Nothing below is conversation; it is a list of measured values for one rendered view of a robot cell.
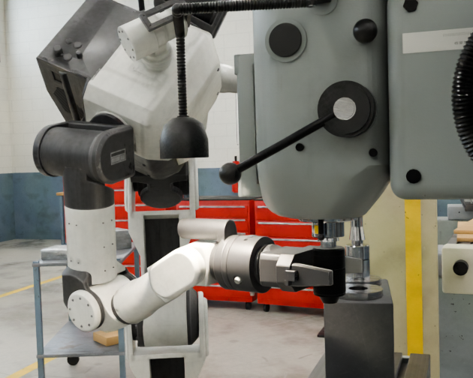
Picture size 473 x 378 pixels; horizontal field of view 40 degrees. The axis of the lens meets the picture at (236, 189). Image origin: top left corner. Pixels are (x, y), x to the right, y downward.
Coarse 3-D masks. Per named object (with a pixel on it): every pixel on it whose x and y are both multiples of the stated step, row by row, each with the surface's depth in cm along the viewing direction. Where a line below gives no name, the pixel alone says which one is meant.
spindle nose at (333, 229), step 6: (342, 222) 94; (312, 228) 95; (324, 228) 94; (330, 228) 93; (336, 228) 94; (342, 228) 94; (312, 234) 95; (318, 234) 94; (324, 234) 94; (330, 234) 93; (336, 234) 94; (342, 234) 94
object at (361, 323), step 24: (360, 288) 122; (384, 288) 126; (336, 312) 116; (360, 312) 115; (384, 312) 114; (336, 336) 116; (360, 336) 115; (384, 336) 114; (336, 360) 116; (360, 360) 115; (384, 360) 114
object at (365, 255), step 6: (348, 252) 129; (354, 252) 128; (360, 252) 128; (366, 252) 128; (366, 258) 128; (366, 264) 128; (366, 270) 128; (348, 276) 129; (354, 276) 128; (360, 276) 128; (366, 276) 128
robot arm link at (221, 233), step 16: (192, 224) 107; (208, 224) 105; (224, 224) 104; (208, 240) 108; (224, 240) 103; (208, 256) 104; (224, 256) 101; (208, 272) 104; (224, 272) 101; (224, 288) 104
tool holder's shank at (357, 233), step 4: (356, 220) 129; (360, 220) 129; (352, 224) 129; (356, 224) 129; (360, 224) 129; (352, 228) 129; (356, 228) 129; (360, 228) 129; (352, 232) 129; (356, 232) 129; (360, 232) 129; (352, 236) 129; (356, 236) 128; (360, 236) 128; (364, 236) 129; (352, 240) 129; (356, 240) 128; (360, 240) 128; (352, 244) 130; (356, 244) 129; (360, 244) 129
